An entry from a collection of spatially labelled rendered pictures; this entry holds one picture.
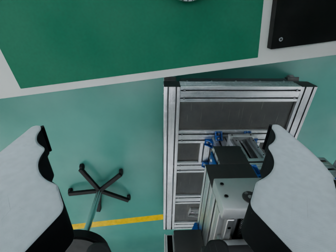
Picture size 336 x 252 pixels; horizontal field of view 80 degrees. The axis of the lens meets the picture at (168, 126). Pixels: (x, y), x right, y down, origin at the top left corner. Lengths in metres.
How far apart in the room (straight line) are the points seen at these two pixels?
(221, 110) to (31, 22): 0.97
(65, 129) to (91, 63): 1.11
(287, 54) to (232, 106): 0.68
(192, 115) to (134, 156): 0.65
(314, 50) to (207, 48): 0.27
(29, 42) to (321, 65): 1.54
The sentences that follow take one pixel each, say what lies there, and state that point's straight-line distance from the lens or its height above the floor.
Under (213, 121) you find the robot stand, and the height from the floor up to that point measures 0.21.
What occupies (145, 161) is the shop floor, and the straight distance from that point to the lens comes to 1.65.
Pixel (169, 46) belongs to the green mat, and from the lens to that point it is 0.52.
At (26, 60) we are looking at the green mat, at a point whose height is 0.75.
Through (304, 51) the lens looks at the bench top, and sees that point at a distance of 0.64.
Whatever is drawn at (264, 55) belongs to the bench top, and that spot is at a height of 0.75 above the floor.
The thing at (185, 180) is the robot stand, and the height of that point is 0.21.
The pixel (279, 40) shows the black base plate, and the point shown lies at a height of 0.77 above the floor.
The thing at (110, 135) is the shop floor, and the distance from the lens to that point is 1.55.
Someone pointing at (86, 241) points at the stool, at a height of 0.56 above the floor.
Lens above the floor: 1.26
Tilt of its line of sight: 60 degrees down
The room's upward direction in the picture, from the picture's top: 176 degrees clockwise
